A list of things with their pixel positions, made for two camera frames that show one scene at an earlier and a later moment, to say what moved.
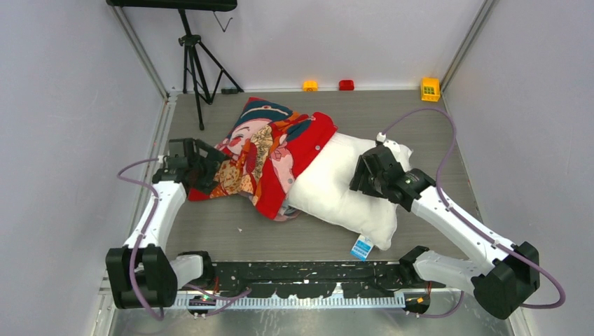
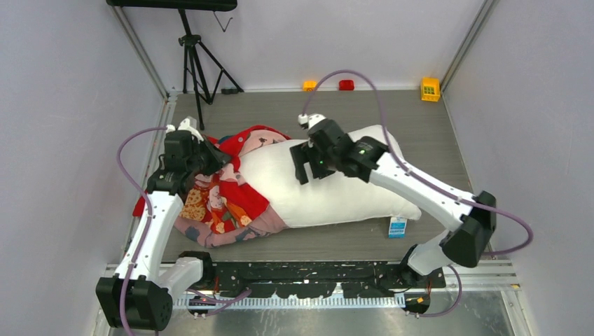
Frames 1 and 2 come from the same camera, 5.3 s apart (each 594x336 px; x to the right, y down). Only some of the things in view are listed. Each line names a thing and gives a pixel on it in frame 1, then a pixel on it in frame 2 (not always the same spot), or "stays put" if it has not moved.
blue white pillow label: x=362 y=248 to x=397 y=227
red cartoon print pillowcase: x=265 y=147 to x=224 y=206
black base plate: x=349 y=279 stays put
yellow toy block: x=430 y=89 stays put
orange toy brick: x=310 y=86 stays put
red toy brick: x=346 y=85 stays put
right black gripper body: x=369 y=183 to x=323 y=164
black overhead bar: x=224 y=5 stays put
